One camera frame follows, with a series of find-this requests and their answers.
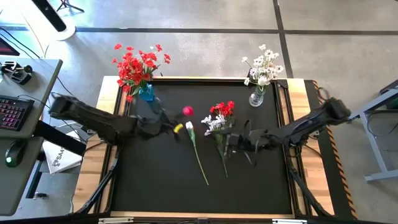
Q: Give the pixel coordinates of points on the black aluminium table frame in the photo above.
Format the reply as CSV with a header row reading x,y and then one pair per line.
x,y
124,81

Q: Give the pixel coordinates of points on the white curved stand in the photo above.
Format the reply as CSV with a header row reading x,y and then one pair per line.
x,y
66,32

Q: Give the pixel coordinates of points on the small black floor object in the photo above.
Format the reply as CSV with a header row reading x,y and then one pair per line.
x,y
40,195

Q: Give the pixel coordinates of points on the blue glass vase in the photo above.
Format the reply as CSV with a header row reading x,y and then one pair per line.
x,y
146,93

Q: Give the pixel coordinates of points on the grey metal table frame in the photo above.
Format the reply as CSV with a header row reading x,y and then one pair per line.
x,y
374,149

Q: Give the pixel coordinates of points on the black yellow hazard strip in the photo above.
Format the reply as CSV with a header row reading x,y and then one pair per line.
x,y
334,174

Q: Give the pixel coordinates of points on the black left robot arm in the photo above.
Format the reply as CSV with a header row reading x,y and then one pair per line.
x,y
93,119

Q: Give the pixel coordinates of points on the grey desk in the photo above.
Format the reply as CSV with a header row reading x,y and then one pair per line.
x,y
15,186
43,77

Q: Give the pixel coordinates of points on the black computer mouse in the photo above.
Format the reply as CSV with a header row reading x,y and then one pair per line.
x,y
15,152

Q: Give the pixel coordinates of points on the black tripod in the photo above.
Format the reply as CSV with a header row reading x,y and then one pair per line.
x,y
65,3

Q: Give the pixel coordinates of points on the white artificial flower bunch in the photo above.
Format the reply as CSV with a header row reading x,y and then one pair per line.
x,y
262,60
214,123

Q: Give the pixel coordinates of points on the black diagonal beam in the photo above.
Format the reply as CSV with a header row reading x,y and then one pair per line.
x,y
59,138

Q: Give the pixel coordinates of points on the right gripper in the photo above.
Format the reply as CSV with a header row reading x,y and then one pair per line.
x,y
258,141

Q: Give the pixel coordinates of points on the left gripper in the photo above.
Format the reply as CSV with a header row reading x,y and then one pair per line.
x,y
155,129

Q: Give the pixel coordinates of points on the dark blue desk leg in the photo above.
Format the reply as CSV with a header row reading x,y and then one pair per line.
x,y
32,180

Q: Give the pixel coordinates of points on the black spring clamp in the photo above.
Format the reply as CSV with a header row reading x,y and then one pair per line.
x,y
249,74

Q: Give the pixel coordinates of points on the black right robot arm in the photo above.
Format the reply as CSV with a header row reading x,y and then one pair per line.
x,y
304,124

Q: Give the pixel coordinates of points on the black clamp device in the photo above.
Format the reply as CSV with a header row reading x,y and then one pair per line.
x,y
18,76

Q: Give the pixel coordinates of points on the dark monitor screen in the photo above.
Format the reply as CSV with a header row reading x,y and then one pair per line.
x,y
6,48

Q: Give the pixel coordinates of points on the white metal bracket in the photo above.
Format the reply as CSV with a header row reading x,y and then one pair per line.
x,y
115,220
289,221

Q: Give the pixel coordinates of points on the white flower sprig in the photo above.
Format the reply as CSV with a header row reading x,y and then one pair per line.
x,y
253,72

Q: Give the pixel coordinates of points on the black backlit keyboard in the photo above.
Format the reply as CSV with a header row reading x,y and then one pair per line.
x,y
14,112

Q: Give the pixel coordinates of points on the clear glass vase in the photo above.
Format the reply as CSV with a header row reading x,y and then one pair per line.
x,y
256,98

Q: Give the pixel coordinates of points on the red artificial tulip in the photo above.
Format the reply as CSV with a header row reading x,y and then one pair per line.
x,y
188,111

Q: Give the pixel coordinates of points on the black table mat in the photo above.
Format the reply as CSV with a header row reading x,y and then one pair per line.
x,y
155,193

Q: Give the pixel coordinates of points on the white paper box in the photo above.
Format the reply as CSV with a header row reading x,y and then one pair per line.
x,y
62,157

